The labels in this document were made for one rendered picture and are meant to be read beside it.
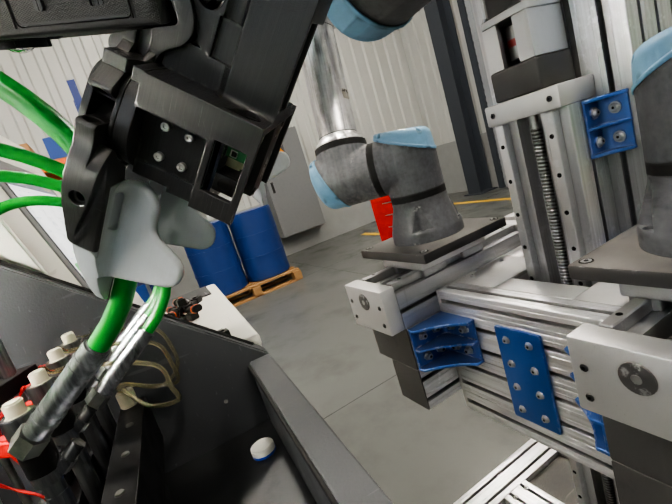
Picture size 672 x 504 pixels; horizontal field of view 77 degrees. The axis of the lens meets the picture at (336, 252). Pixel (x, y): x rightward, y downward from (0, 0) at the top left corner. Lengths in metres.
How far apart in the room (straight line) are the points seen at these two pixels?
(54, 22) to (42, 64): 7.12
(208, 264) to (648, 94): 4.92
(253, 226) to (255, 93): 5.08
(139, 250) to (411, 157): 0.66
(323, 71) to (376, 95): 7.71
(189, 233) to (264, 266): 5.06
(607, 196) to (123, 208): 0.70
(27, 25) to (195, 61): 0.08
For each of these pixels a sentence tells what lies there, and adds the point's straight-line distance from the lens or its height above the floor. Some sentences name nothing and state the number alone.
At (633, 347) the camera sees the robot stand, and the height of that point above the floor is 0.99.
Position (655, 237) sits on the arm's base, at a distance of 0.58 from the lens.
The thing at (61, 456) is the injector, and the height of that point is 1.06.
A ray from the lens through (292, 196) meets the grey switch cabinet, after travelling 7.12.
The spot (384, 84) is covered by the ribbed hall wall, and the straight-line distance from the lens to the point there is 8.83.
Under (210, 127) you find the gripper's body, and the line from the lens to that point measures 0.20.
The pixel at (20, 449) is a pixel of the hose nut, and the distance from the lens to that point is 0.37.
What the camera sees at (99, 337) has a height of 1.18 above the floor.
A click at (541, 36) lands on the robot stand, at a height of 1.32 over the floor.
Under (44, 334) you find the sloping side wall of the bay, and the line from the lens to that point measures 0.78.
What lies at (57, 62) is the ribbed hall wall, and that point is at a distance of 7.33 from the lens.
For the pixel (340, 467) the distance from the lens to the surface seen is 0.48.
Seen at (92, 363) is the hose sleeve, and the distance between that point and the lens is 0.32.
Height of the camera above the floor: 1.24
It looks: 11 degrees down
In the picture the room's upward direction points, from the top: 17 degrees counter-clockwise
